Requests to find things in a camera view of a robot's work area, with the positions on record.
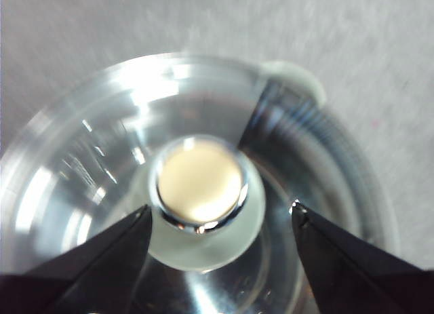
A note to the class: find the pale green electric pot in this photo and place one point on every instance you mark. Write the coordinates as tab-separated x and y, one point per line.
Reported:
293	75

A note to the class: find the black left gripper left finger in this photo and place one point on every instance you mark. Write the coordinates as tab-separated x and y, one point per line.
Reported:
84	276

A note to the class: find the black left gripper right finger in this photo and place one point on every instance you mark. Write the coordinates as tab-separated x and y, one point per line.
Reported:
356	270

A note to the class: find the glass lid with green knob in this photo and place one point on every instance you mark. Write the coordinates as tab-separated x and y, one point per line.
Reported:
200	181

